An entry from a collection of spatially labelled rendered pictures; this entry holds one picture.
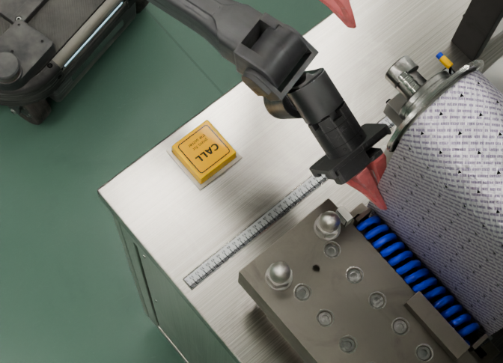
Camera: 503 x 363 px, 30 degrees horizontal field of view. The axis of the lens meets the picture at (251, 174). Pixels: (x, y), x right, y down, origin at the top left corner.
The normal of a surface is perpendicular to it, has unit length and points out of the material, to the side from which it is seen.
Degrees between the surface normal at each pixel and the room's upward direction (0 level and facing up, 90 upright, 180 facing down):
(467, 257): 90
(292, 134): 0
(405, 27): 0
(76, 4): 0
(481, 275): 90
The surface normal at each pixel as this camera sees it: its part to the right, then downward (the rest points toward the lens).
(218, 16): -0.07, -0.32
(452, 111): -0.20, -0.13
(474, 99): 0.16, -0.43
